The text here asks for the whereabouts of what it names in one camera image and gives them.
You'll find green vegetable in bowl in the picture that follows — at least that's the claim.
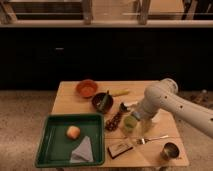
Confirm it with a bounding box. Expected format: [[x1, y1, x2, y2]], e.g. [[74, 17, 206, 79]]
[[99, 90, 109, 110]]

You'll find bunch of dark grapes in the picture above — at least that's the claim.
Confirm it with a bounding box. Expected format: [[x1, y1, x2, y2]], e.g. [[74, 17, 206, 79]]
[[105, 112, 122, 131]]

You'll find yellow corn cob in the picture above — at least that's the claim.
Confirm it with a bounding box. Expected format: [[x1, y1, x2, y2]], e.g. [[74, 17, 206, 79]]
[[110, 89, 130, 97]]

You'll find metal cup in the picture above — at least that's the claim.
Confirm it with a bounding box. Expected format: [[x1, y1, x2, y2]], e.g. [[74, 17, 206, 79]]
[[161, 142, 180, 160]]

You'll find dark brown bowl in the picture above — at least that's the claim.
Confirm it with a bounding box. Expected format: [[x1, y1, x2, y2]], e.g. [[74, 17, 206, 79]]
[[92, 93, 114, 113]]

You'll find green cup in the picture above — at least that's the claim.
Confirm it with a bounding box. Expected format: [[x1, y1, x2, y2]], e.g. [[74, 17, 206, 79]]
[[123, 115, 137, 133]]

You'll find green plastic tray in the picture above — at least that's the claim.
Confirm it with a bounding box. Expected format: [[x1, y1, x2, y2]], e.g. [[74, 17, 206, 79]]
[[35, 113, 105, 168]]

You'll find orange yellow fruit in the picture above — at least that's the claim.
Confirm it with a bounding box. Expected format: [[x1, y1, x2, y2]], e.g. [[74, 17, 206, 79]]
[[66, 126, 81, 139]]

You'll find silver metal fork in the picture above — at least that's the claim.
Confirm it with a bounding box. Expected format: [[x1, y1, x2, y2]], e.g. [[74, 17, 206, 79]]
[[136, 135, 169, 144]]

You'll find red bowl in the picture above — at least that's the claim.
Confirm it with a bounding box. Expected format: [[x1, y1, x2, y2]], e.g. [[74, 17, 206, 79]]
[[76, 79, 98, 98]]

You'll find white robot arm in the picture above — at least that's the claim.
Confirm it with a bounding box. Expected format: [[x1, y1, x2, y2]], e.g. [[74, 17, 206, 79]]
[[133, 78, 213, 138]]

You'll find grey folded cloth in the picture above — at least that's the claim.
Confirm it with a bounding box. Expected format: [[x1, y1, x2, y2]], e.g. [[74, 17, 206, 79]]
[[70, 136, 94, 163]]

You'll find white handled spoon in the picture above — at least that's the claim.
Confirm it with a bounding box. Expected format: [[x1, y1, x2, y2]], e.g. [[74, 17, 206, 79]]
[[120, 101, 137, 112]]

